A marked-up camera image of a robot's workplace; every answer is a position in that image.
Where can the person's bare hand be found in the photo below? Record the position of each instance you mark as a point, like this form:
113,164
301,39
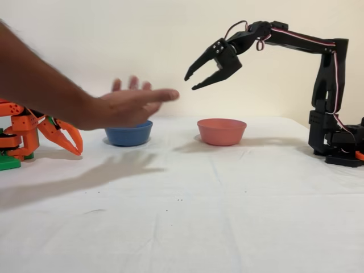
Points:
128,108

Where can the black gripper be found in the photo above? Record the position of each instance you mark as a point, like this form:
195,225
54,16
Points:
227,58

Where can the person's bare forearm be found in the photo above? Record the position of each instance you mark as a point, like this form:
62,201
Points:
42,76

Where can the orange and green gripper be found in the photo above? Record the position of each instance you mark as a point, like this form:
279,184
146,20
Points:
63,136

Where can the orange clamp piece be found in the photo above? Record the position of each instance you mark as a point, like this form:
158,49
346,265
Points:
360,155

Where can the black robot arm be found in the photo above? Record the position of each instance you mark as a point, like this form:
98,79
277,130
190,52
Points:
298,41

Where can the blue bowl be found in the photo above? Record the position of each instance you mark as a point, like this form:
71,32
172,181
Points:
129,136

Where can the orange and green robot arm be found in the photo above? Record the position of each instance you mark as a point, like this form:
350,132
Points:
22,133

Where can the white tablecloth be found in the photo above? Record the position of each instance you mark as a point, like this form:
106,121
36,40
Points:
182,221

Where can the pink bowl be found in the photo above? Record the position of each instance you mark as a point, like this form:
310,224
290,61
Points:
221,132

